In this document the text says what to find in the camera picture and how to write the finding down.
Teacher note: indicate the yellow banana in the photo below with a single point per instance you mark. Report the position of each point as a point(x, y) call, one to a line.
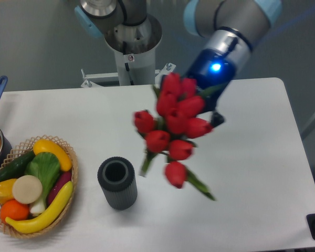
point(48, 216)

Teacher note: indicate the green lettuce bok choy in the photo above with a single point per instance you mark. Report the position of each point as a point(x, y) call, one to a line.
point(46, 167)

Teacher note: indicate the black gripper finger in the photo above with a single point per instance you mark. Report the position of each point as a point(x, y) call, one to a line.
point(216, 119)

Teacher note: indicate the yellow bell pepper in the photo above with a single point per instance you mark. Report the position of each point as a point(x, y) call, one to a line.
point(6, 190)

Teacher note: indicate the purple sweet potato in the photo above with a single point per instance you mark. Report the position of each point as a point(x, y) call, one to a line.
point(62, 180)

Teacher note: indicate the beige round mushroom cap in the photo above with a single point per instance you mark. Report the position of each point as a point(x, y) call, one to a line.
point(27, 189)

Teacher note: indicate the orange fruit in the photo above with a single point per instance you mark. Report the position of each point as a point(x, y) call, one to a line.
point(14, 210)

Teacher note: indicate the dark grey ribbed vase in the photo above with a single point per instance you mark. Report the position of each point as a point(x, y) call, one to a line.
point(116, 177)

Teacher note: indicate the yellow squash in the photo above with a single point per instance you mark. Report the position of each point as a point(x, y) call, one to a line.
point(45, 145)

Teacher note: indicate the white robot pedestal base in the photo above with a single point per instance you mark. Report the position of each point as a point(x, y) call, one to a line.
point(134, 49)

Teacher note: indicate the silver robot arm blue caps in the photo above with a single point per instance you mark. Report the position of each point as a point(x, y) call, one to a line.
point(233, 29)

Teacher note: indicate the woven wicker basket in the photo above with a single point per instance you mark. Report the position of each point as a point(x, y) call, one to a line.
point(23, 148)

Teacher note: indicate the green cucumber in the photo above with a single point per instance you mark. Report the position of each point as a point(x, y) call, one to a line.
point(16, 167)

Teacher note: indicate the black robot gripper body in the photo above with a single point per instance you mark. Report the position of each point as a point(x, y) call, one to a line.
point(210, 69)

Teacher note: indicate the red tulip bouquet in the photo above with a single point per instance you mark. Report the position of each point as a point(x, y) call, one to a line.
point(171, 133)

